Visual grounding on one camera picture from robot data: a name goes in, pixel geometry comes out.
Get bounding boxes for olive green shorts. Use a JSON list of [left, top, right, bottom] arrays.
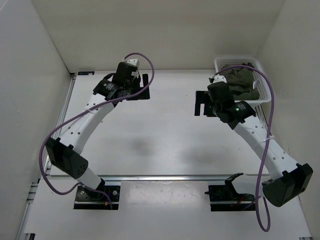
[[220, 67, 260, 101]]

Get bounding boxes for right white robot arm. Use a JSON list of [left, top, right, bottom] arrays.
[[194, 82, 314, 207]]

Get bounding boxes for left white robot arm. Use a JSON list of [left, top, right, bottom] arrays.
[[45, 59, 148, 200]]

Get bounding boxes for white plastic basket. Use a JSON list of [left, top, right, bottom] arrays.
[[214, 55, 272, 108]]

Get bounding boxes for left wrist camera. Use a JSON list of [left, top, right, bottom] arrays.
[[122, 58, 140, 68]]

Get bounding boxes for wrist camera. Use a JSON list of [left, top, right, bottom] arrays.
[[209, 75, 227, 84], [122, 58, 140, 68]]

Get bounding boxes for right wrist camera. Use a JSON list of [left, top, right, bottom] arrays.
[[209, 75, 227, 84]]

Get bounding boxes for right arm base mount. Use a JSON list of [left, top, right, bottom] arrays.
[[205, 173, 256, 212]]

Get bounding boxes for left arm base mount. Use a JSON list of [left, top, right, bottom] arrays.
[[73, 183, 121, 211]]

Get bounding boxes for aluminium table frame rail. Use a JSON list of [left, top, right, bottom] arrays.
[[15, 72, 78, 240]]

